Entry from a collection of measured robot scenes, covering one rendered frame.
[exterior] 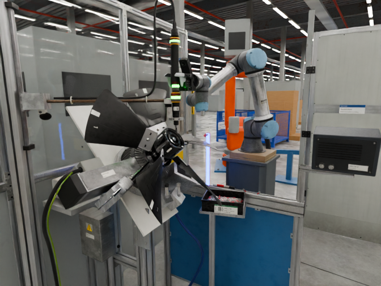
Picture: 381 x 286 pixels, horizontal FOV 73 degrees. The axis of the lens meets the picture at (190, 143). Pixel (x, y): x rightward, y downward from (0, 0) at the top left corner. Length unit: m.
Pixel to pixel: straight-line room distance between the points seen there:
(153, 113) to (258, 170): 0.77
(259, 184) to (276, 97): 7.55
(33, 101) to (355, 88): 2.52
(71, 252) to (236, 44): 4.22
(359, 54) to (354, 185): 1.21
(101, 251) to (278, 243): 0.94
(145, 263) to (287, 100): 8.06
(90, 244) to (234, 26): 4.41
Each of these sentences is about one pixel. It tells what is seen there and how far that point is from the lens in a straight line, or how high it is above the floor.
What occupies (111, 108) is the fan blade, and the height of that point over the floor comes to 1.36.
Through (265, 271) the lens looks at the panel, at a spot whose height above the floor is 0.40.
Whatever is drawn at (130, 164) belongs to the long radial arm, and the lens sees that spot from 1.11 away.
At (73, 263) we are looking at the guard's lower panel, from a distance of 1.92.
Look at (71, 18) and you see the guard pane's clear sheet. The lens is 1.78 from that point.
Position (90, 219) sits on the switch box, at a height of 0.83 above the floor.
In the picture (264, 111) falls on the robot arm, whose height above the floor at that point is 1.31.
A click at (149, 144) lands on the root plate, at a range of 1.11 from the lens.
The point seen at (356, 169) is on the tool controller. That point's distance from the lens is 1.38.
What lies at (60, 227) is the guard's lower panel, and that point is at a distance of 1.77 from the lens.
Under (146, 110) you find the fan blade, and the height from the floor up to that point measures 1.34.
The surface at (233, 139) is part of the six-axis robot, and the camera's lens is 4.95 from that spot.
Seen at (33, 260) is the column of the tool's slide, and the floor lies 0.64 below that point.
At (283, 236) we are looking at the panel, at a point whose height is 0.64.
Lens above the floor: 1.40
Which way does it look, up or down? 10 degrees down
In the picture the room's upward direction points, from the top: straight up
